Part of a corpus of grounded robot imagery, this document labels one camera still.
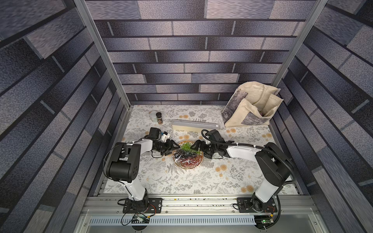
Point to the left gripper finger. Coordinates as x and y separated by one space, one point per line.
172 144
168 151

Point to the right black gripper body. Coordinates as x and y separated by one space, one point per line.
206 148

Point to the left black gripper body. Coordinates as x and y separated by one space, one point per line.
162 146

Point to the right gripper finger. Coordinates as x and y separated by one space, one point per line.
198 145
206 153

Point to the clear plastic wrap sheet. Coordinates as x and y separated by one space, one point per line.
188 155

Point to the grey plastic wrap dispenser box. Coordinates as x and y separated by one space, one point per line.
195 126

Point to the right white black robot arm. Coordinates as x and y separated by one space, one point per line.
276 167

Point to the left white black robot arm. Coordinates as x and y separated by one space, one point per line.
124 163

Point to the woven plate of grapes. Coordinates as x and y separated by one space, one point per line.
188 155

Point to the small dark spice jar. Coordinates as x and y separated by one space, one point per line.
159 118

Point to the clear green-label cup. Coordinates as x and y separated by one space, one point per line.
153 116

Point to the beige canvas tote bag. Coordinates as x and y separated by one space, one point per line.
252 104

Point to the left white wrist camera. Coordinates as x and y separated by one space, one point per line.
164 136

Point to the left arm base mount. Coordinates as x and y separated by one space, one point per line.
147 206

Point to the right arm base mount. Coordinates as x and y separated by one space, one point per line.
256 205

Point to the aluminium front rail frame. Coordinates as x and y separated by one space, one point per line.
200 214

